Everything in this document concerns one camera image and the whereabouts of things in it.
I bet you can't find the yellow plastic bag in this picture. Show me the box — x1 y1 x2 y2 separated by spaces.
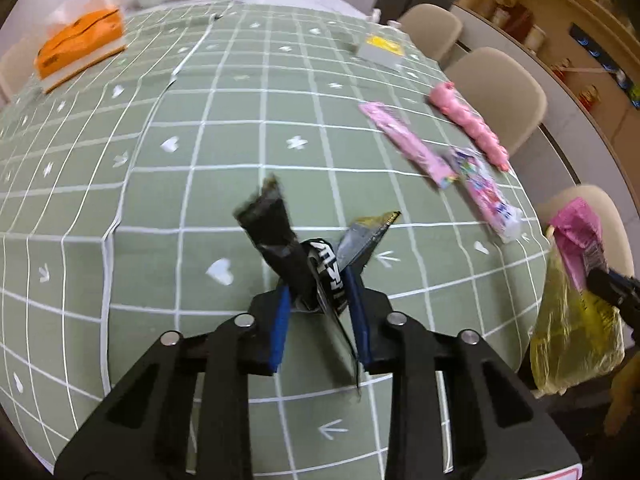
529 225 626 396

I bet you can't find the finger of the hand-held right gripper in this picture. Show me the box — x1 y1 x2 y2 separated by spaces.
585 266 640 321

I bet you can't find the orange tissue pack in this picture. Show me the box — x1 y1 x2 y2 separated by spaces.
32 0 128 96

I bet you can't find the black power strip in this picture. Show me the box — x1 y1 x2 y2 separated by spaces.
570 22 640 106

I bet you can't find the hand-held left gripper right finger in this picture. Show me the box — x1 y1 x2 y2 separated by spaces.
345 265 583 480

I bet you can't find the red jar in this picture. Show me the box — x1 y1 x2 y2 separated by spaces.
505 2 533 43

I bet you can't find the white jar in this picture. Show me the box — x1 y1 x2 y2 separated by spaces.
522 24 546 53

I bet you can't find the green checked tablecloth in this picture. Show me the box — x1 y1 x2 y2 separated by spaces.
0 0 553 480

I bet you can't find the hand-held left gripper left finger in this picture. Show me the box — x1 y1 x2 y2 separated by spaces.
54 285 293 480

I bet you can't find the pink twisted wrapper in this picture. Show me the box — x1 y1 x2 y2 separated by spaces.
427 81 512 173

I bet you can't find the pink colourful clear packet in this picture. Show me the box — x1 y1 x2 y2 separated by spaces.
446 146 526 245

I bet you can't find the grey sideboard cabinet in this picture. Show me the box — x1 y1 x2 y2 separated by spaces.
450 2 640 201

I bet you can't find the magenta wrapper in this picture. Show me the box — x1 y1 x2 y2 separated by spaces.
547 197 608 293

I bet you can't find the grey box with yellow flap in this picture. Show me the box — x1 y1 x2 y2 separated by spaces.
352 32 408 71

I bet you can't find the black wrapper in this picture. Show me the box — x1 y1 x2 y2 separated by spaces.
232 175 403 403

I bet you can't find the long light pink wrapper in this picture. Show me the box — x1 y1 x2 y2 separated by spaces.
357 101 461 190

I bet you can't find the beige chair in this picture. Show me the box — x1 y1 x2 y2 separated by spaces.
442 47 548 156
535 185 636 281
397 4 463 63

